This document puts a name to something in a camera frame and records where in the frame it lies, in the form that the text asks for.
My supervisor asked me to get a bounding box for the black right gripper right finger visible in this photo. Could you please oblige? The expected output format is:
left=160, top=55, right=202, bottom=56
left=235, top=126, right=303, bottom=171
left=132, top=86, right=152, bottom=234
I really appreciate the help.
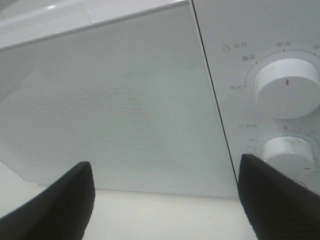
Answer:
left=237, top=154, right=320, bottom=240

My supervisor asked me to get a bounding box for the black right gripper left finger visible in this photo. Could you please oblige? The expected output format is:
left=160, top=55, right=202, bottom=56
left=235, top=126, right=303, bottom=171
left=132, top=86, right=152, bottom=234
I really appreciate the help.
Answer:
left=0, top=161, right=96, bottom=240

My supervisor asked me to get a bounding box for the white microwave oven body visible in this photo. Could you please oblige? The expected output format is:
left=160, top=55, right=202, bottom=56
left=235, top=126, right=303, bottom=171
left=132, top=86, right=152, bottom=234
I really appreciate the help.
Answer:
left=0, top=0, right=320, bottom=192

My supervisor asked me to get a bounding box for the white timer knob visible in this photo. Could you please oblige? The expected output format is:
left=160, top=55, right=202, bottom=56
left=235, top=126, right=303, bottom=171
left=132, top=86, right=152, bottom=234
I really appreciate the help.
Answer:
left=261, top=136, right=315, bottom=175

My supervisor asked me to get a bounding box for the round white door button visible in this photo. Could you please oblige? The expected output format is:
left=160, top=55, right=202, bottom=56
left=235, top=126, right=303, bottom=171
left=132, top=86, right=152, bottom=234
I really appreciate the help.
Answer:
left=295, top=180, right=307, bottom=188

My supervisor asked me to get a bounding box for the white upper power knob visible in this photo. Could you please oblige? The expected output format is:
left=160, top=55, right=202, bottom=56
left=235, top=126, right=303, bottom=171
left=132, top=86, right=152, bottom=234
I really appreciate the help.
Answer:
left=255, top=58, right=320, bottom=120

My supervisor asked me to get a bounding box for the white microwave door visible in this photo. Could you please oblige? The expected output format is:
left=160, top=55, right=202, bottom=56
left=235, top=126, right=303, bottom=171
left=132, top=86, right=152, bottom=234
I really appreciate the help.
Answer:
left=0, top=1, right=237, bottom=198

